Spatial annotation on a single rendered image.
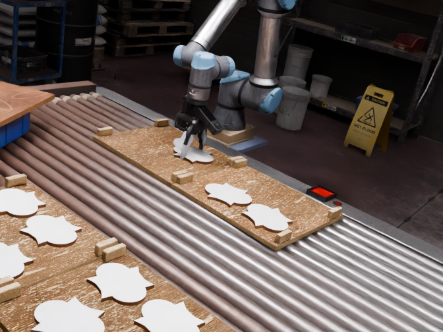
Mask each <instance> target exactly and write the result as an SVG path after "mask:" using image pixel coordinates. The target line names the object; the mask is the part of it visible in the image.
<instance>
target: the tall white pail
mask: <svg viewBox="0 0 443 332"><path fill-rule="evenodd" d="M288 48H289V49H288V52H287V59H286V63H285V69H284V73H283V75H284V76H292V77H295V78H300V79H302V80H305V77H306V74H307V70H308V67H309V63H310V58H312V57H311V56H312V53H313V52H312V51H314V49H313V48H310V47H307V46H304V45H299V44H293V43H291V44H289V47H288Z"/></svg>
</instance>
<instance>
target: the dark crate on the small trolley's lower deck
mask: <svg viewBox="0 0 443 332"><path fill-rule="evenodd" d="M12 47H13V45H0V66H2V67H5V68H7V69H11V67H12ZM7 52H9V53H7ZM47 56H48V55H46V54H43V53H40V52H38V51H34V50H32V49H29V48H27V47H24V46H21V45H18V47H17V65H16V71H17V72H18V73H21V74H25V73H29V72H38V71H43V70H47V69H46V67H47V65H46V63H47V58H48V57H47Z"/></svg>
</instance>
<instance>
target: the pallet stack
mask: <svg viewBox="0 0 443 332"><path fill-rule="evenodd" d="M173 1H176V2H180V3H178V8H175V7H172V5H171V4H173ZM190 3H191V0H99V3H98V4H99V5H101V6H103V7H104V8H105V9H106V10H107V12H106V13H104V14H101V15H102V16H104V17H105V18H106V20H107V23H105V24H104V25H102V26H103V27H104V28H106V32H104V33H102V34H98V36H99V37H101V38H103V39H104V40H105V41H106V43H105V44H102V45H101V46H104V51H105V50H112V54H111V56H112V57H135V56H143V55H158V54H166V53H173V52H174V51H175V48H176V47H177V46H179V44H180V42H179V36H180V35H191V34H193V30H194V26H193V25H194V24H192V23H190V22H185V21H184V19H185V12H186V11H189V9H190V7H189V4H190ZM148 5H149V6H148ZM167 13H174V14H173V17H174V18H173V17H171V16H167ZM172 26H182V27H181V29H178V28H174V27H172ZM163 36H168V38H164V37H163ZM162 45H169V47H168V50H164V51H154V47H160V46H162ZM132 48H141V52H140V53H125V49H132Z"/></svg>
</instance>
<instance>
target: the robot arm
mask: <svg viewBox="0 0 443 332"><path fill-rule="evenodd" d="M249 1H255V2H257V3H258V11H259V12H260V14H261V17H260V28H259V33H258V44H257V50H256V61H255V67H254V74H253V75H252V76H251V77H250V74H249V73H247V72H243V71H235V63H234V61H233V59H232V58H231V57H228V56H224V55H222V56H217V55H214V54H212V53H209V50H210V49H211V47H212V46H213V45H214V44H215V42H216V40H217V39H218V38H219V36H220V35H221V34H222V32H223V31H224V30H225V28H226V27H227V25H228V24H229V23H230V21H231V20H232V18H233V17H234V16H235V14H236V13H237V11H238V10H239V9H240V8H241V7H244V6H245V5H246V4H247V3H248V2H249ZM295 2H296V0H220V2H219V3H218V4H217V5H216V7H215V8H214V10H213V11H212V12H211V13H210V15H209V16H208V18H207V19H206V20H205V21H204V23H203V24H202V26H201V27H200V28H199V29H198V31H197V32H196V34H195V35H194V36H193V37H192V39H191V40H190V42H189V43H188V44H187V46H185V45H180V46H177V47H176V48H175V51H174V52H173V60H174V63H175V64H176V65H178V66H180V67H183V68H184V69H189V70H191V73H190V78H189V86H188V90H187V95H186V96H182V98H181V99H182V100H184V102H183V110H182V111H180V112H179V113H177V114H176V119H175V126H174V127H175V128H178V129H179V130H181V131H183V132H184V131H186V132H184V133H183V135H182V137H181V138H176V139H174V141H173V143H174V145H175V146H177V147H178V148H179V149H180V150H181V157H180V159H183V158H184V157H186V156H187V152H188V150H189V147H190V144H191V143H192V141H193V139H195V140H196V141H198V142H199V149H201V150H202V149H203V148H204V144H205V141H206V135H207V129H208V130H209V131H210V132H211V134H212V135H216V134H219V133H220V132H221V131H222V130H228V131H240V130H244V129H245V127H246V120H245V107H247V108H249V109H252V110H255V111H258V112H259V113H265V114H270V113H273V112H274V111H275V110H276V109H277V107H278V105H279V104H280V101H281V99H282V95H283V91H282V89H281V88H280V87H278V82H279V81H278V79H277V78H276V69H277V63H278V54H279V49H280V40H281V31H282V26H283V18H284V16H285V15H286V14H287V13H288V12H289V9H292V8H293V7H294V5H295ZM217 79H221V81H220V90H219V95H218V104H217V107H216V109H215V111H214V113H213V114H212V113H211V112H210V110H209V109H208V108H207V106H206V105H207V103H208V99H209V96H210V88H211V85H212V81H213V80H217ZM180 113H182V114H180ZM177 118H178V120H177ZM176 123H177V124H176Z"/></svg>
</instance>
